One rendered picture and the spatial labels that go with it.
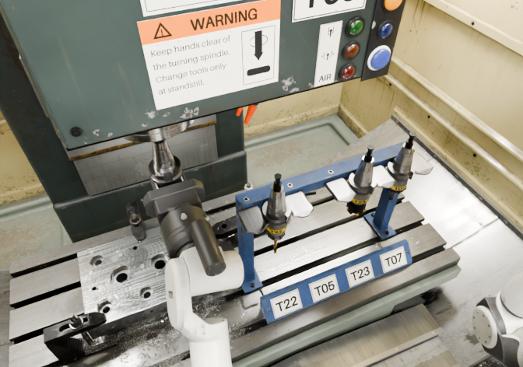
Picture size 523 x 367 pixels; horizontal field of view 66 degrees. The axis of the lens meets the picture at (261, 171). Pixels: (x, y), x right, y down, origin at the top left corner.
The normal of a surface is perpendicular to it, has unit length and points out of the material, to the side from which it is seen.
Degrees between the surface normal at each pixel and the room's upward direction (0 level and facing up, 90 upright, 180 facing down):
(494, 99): 90
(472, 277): 24
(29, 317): 0
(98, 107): 90
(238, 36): 90
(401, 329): 7
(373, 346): 7
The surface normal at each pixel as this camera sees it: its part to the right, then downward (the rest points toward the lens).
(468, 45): -0.92, 0.28
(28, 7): 0.40, 0.65
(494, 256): -0.37, -0.54
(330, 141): 0.00, -0.71
